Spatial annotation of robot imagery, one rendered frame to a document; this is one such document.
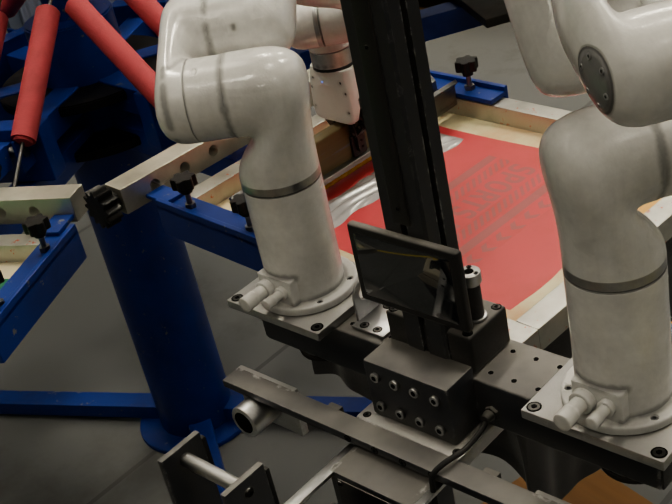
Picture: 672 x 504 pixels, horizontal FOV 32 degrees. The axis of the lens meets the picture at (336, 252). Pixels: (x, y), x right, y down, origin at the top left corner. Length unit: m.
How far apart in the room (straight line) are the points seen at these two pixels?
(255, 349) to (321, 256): 2.01
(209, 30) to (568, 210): 0.52
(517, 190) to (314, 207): 0.65
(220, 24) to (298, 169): 0.19
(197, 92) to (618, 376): 0.54
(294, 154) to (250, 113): 0.07
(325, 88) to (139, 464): 1.42
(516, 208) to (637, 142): 0.89
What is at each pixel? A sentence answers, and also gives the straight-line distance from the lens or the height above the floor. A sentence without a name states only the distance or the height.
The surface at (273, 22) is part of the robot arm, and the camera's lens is 1.35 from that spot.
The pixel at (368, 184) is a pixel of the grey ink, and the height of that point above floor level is 0.96.
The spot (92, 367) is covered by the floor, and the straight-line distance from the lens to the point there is 3.53.
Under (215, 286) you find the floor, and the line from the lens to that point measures 3.71.
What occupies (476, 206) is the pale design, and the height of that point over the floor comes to 0.96.
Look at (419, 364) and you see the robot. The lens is 1.27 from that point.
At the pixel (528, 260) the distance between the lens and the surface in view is 1.75.
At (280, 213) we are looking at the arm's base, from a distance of 1.33.
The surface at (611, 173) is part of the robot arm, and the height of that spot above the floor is 1.41.
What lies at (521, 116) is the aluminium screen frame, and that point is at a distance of 2.12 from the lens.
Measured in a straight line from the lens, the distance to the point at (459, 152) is 2.08.
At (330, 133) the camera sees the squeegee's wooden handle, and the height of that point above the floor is 1.06.
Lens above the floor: 1.90
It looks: 31 degrees down
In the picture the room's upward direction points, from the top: 13 degrees counter-clockwise
